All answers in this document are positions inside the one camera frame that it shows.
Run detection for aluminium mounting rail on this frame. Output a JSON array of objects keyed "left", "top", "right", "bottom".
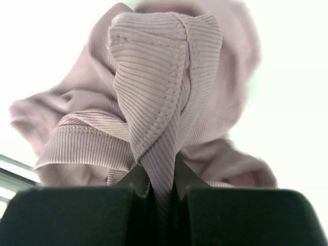
[{"left": 1, "top": 155, "right": 39, "bottom": 203}]

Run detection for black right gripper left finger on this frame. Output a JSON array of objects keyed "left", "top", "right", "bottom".
[{"left": 1, "top": 166, "right": 158, "bottom": 246}]

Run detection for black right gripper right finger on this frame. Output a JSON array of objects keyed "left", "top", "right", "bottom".
[{"left": 171, "top": 155, "right": 327, "bottom": 246}]

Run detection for mauve pink tank top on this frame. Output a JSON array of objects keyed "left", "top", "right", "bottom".
[{"left": 10, "top": 1, "right": 277, "bottom": 228}]

